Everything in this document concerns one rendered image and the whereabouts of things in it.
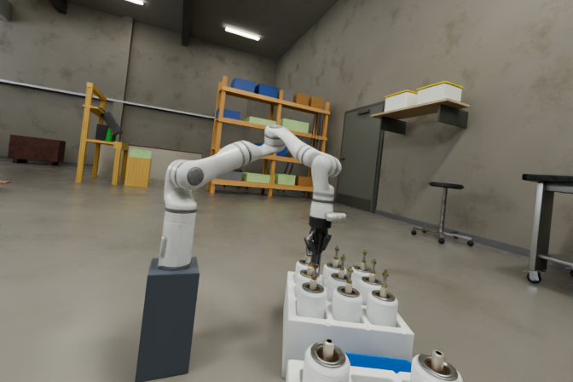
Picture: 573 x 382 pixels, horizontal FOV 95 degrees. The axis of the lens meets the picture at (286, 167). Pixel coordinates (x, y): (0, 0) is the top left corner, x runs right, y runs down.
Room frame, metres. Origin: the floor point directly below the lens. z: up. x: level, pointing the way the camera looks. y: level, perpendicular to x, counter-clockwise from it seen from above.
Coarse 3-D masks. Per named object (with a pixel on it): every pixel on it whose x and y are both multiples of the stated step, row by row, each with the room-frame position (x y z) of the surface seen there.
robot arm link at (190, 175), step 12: (240, 144) 0.94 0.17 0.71; (216, 156) 0.85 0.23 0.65; (228, 156) 0.88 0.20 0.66; (240, 156) 0.92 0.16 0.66; (180, 168) 0.77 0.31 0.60; (192, 168) 0.78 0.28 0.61; (204, 168) 0.81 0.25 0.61; (216, 168) 0.84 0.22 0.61; (228, 168) 0.89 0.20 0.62; (180, 180) 0.76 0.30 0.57; (192, 180) 0.78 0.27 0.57; (204, 180) 0.81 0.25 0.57
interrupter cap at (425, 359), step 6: (420, 354) 0.60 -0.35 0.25; (426, 354) 0.60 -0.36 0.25; (420, 360) 0.58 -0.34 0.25; (426, 360) 0.58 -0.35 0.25; (444, 360) 0.59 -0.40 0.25; (420, 366) 0.56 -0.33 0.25; (426, 366) 0.56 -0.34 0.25; (444, 366) 0.57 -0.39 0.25; (450, 366) 0.57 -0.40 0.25; (432, 372) 0.55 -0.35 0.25; (438, 372) 0.55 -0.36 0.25; (444, 372) 0.55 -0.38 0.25; (450, 372) 0.55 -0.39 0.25; (456, 372) 0.55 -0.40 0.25; (438, 378) 0.53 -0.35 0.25; (444, 378) 0.53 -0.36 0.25; (450, 378) 0.53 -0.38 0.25; (456, 378) 0.54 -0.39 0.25
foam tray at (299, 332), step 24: (288, 288) 1.02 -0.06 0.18; (288, 312) 0.85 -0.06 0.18; (288, 336) 0.81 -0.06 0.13; (312, 336) 0.81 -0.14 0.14; (336, 336) 0.81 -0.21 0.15; (360, 336) 0.81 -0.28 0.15; (384, 336) 0.81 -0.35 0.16; (408, 336) 0.81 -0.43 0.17; (288, 360) 0.81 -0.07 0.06; (408, 360) 0.81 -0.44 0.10
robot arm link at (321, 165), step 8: (320, 160) 0.84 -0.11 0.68; (328, 160) 0.85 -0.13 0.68; (312, 168) 0.87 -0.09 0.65; (320, 168) 0.84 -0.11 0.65; (328, 168) 0.84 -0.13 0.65; (312, 176) 0.88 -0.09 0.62; (320, 176) 0.85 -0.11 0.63; (320, 184) 0.85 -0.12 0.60; (328, 184) 0.85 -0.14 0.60; (320, 192) 0.85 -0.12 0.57; (328, 192) 0.85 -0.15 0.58; (320, 200) 0.85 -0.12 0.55; (328, 200) 0.85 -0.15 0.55
